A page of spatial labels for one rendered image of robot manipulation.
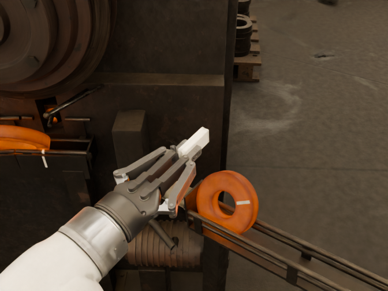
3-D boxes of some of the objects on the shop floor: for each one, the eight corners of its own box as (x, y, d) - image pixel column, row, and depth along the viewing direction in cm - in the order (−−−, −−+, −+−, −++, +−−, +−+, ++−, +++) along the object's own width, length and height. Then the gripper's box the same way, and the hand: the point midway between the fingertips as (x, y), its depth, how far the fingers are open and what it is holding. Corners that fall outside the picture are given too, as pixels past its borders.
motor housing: (144, 302, 148) (129, 209, 113) (202, 305, 147) (205, 211, 113) (139, 338, 138) (120, 247, 104) (201, 340, 137) (204, 250, 103)
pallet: (86, 75, 276) (74, 13, 247) (113, 26, 338) (105, -27, 309) (259, 82, 269) (267, 19, 240) (254, 31, 331) (260, -23, 302)
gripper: (85, 220, 63) (179, 135, 76) (145, 263, 57) (236, 163, 70) (73, 190, 57) (175, 104, 71) (138, 234, 51) (237, 132, 65)
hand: (194, 145), depth 68 cm, fingers closed
